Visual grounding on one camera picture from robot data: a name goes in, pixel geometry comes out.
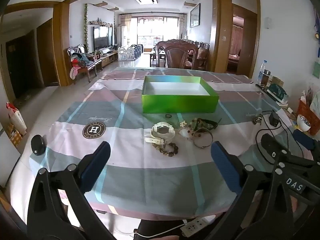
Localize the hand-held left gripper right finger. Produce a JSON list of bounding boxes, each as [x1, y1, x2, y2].
[[211, 141, 316, 240]]

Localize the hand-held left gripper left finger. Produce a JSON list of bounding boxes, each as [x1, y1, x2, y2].
[[27, 141, 112, 240]]

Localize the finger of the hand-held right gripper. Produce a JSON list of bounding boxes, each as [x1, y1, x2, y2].
[[292, 129, 316, 151], [261, 133, 320, 178]]

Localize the silver metal bangle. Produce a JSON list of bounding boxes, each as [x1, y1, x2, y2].
[[192, 128, 214, 149]]

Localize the clear crystal bead bracelet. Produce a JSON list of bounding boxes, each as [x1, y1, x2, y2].
[[180, 121, 201, 139]]

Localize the brown wooden bead bracelet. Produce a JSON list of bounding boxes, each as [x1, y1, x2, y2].
[[153, 142, 179, 157]]

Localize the white wrist watch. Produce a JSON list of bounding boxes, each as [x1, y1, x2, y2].
[[145, 121, 177, 145]]

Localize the green cardboard box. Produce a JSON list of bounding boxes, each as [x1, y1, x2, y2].
[[141, 75, 220, 114]]

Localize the white bowl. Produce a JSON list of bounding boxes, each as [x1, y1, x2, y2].
[[296, 114, 312, 132]]

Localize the orange plastic basket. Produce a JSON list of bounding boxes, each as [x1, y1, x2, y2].
[[296, 99, 320, 136]]

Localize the black power adapter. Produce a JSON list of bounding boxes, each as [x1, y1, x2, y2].
[[268, 111, 282, 127]]

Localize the plaid tablecloth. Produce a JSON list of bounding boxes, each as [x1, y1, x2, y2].
[[7, 67, 313, 218]]

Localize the green tissue pack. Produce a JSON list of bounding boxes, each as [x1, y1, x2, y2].
[[266, 83, 288, 103]]

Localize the black computer mouse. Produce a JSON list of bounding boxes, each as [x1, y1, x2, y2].
[[30, 135, 48, 155]]

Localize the white power strip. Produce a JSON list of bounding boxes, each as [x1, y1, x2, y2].
[[180, 216, 213, 236]]

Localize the glass jar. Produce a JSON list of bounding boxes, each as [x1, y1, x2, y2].
[[261, 70, 271, 87]]

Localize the clear water bottle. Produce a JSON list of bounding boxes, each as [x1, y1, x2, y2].
[[257, 60, 267, 84]]

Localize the paper gift bag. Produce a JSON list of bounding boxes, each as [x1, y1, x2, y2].
[[6, 102, 27, 147]]

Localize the wooden armchair with clothes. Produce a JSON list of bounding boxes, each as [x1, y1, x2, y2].
[[67, 44, 103, 83]]

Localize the wooden television cabinet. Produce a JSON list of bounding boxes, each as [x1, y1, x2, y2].
[[95, 47, 119, 67]]

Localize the hanging medals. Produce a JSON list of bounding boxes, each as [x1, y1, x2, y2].
[[313, 4, 320, 41]]

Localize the white baby fence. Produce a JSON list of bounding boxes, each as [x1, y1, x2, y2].
[[117, 44, 143, 61]]

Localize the carved wooden dining chair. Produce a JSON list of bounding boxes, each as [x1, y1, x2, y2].
[[155, 39, 196, 69]]

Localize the flat screen television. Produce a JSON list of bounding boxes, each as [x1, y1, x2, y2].
[[93, 26, 113, 51]]

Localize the white standing air conditioner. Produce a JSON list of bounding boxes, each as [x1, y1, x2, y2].
[[120, 26, 128, 48]]

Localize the green ivy garland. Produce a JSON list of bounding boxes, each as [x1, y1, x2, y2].
[[83, 3, 90, 52]]

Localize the black cable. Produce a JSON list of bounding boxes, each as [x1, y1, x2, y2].
[[255, 110, 304, 167]]

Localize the framed wall picture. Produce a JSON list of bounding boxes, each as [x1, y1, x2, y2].
[[189, 3, 201, 28]]

